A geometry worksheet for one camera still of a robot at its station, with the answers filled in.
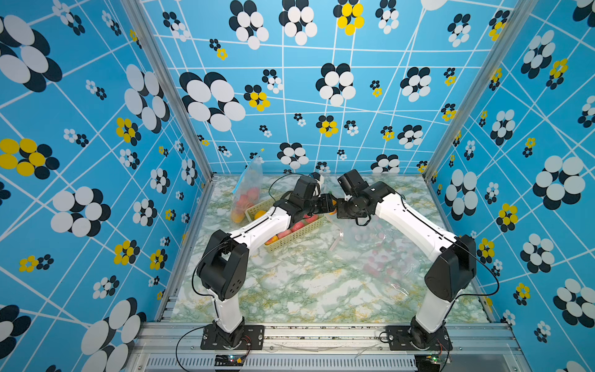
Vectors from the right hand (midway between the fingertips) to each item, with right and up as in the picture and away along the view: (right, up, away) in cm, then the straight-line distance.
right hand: (344, 210), depth 85 cm
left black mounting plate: (-31, -40, -12) cm, 52 cm away
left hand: (-2, +4, -1) cm, 4 cm away
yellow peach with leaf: (-5, 0, -8) cm, 9 cm away
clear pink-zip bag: (+16, -19, +8) cm, 26 cm away
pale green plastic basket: (-27, -13, +3) cm, 30 cm away
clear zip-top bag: (-37, +14, +13) cm, 41 cm away
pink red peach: (-38, +6, +20) cm, 44 cm away
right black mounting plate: (+15, -40, -13) cm, 45 cm away
